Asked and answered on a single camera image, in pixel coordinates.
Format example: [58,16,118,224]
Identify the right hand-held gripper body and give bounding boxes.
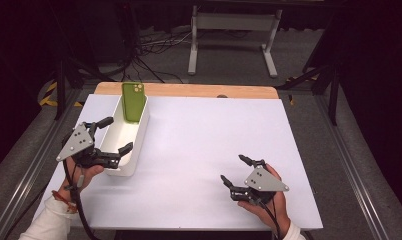
[229,159,291,206]

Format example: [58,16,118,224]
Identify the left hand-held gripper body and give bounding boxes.
[55,121,122,170]

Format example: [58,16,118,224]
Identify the white plastic storage bin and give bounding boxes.
[98,94,150,178]

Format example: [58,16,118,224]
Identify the green phone case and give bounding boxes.
[121,82,147,124]

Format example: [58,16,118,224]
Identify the person's right hand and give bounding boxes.
[238,163,292,232]

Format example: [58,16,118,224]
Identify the person's left hand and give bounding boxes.
[57,131,105,201]

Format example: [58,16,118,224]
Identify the white board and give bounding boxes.
[31,93,324,232]

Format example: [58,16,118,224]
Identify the yellow black floor tape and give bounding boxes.
[38,81,85,108]

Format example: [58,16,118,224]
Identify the black stand legs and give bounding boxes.
[275,63,341,127]
[53,3,117,122]

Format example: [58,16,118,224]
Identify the wooden table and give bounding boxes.
[94,81,280,100]

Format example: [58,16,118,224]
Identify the white metal stand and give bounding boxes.
[187,4,283,79]

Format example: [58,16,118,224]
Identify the right hand-held gripper cable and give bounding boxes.
[259,199,285,240]

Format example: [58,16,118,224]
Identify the hand-held gripper cable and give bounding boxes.
[62,157,102,240]
[259,199,285,240]

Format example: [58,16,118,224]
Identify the red bracelet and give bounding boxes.
[51,189,79,214]

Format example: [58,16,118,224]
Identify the left hand-held gripper cable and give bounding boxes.
[62,157,102,240]

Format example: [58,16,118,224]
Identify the aluminium floor rail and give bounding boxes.
[0,89,87,240]
[313,94,390,240]

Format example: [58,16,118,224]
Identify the bundle of black floor cables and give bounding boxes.
[98,28,194,84]

